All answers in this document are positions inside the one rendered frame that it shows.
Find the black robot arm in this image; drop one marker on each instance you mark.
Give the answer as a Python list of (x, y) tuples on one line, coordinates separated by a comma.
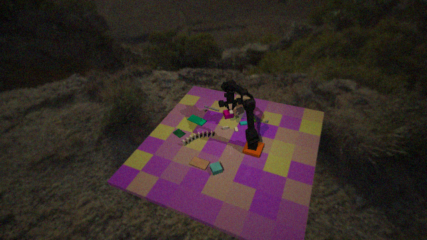
[(249, 105)]

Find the magenta rectangular block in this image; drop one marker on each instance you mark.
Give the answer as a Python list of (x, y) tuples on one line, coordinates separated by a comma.
[(227, 114)]

